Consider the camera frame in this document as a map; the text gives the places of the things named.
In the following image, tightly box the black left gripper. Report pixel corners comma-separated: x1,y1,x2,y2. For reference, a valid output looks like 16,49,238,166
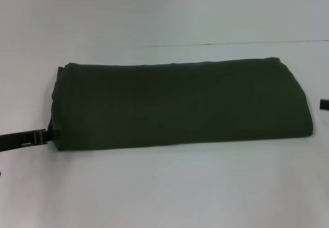
0,128,61,154

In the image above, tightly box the dark green FREE! t-shirt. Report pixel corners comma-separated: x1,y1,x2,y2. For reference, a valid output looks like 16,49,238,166
48,57,315,152

